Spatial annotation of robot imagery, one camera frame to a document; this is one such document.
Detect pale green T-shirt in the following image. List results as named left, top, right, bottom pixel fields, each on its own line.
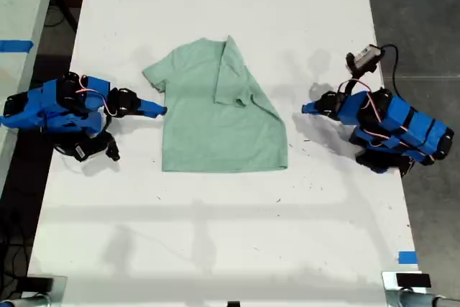
left=141, top=35, right=290, bottom=173

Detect long blue tape strip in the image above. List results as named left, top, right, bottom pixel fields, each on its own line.
left=0, top=38, right=35, bottom=53

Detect white side table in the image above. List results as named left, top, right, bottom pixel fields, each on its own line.
left=0, top=0, right=60, bottom=193

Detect short blue tape strip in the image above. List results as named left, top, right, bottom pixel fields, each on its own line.
left=397, top=249, right=419, bottom=265

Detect small black box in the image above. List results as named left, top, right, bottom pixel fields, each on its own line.
left=395, top=272, right=432, bottom=288
left=16, top=275, right=55, bottom=294

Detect metal table clamp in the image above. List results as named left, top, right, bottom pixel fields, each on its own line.
left=0, top=275, right=68, bottom=307
left=381, top=270, right=460, bottom=307

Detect red white arm wire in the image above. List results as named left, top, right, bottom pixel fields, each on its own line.
left=76, top=75, right=120, bottom=119
left=336, top=79, right=410, bottom=150

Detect black camera box with label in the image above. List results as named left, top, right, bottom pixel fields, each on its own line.
left=73, top=130, right=121, bottom=162

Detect grey camera box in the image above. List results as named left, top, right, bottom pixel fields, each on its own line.
left=345, top=44, right=386, bottom=75

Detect black camera cable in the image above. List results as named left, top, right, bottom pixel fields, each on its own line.
left=379, top=43, right=401, bottom=96

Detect black floor cables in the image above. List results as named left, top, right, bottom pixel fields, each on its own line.
left=0, top=209, right=34, bottom=281

